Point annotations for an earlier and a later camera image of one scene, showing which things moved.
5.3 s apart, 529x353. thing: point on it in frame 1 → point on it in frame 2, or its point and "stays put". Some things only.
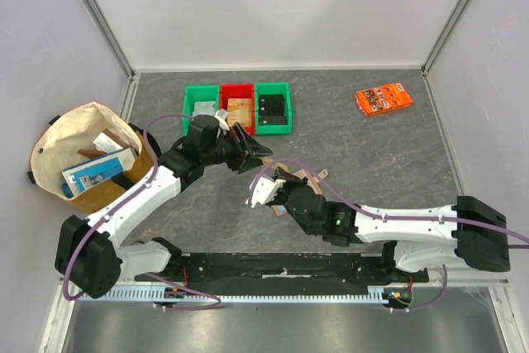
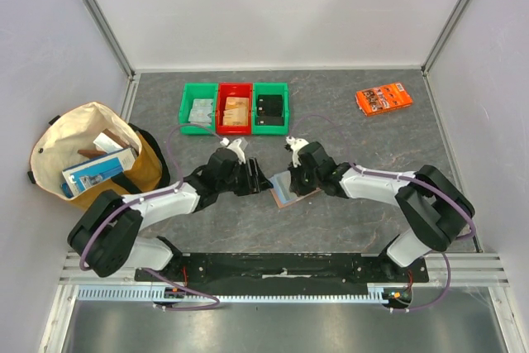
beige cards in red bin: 240,111 stays put
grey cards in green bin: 204,107 stays put
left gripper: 243,161 → 254,183
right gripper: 283,191 → 298,177
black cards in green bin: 271,109 stays put
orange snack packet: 383,98 stays put
